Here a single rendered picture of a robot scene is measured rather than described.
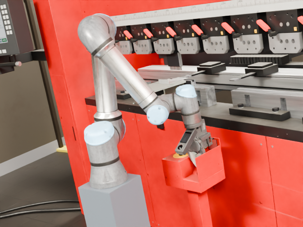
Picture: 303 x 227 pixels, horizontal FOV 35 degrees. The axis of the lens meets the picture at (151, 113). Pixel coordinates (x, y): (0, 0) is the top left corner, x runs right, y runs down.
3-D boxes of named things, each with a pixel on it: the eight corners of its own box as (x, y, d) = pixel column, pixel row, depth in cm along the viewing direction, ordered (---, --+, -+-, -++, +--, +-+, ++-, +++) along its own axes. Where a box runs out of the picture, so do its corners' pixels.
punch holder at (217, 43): (204, 53, 228) (199, 18, 225) (217, 50, 233) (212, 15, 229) (226, 53, 216) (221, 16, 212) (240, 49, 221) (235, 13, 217)
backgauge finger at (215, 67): (176, 80, 265) (175, 71, 263) (212, 69, 278) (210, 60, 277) (190, 81, 255) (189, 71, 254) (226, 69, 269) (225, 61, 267)
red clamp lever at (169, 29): (165, 26, 240) (176, 38, 236) (172, 25, 242) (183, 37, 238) (164, 29, 242) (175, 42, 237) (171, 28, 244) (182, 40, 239)
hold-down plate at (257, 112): (229, 114, 220) (228, 107, 219) (237, 111, 223) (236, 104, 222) (282, 121, 195) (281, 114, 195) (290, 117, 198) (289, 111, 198)
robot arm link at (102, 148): (85, 165, 187) (78, 131, 183) (94, 153, 199) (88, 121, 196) (115, 161, 184) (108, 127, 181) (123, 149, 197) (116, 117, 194)
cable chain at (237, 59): (230, 63, 276) (229, 56, 276) (237, 61, 280) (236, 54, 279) (282, 64, 246) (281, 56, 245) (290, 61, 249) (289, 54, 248)
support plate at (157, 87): (125, 93, 251) (124, 91, 251) (165, 80, 265) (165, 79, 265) (144, 95, 237) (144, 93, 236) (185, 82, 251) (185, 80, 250)
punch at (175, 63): (168, 70, 261) (166, 52, 259) (172, 69, 262) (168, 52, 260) (180, 70, 253) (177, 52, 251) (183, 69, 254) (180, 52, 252)
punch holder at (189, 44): (178, 53, 245) (172, 20, 241) (190, 50, 249) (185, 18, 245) (197, 53, 232) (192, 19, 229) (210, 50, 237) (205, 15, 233)
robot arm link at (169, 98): (144, 102, 189) (172, 97, 187) (149, 95, 199) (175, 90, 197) (149, 121, 191) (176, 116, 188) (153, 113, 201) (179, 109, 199)
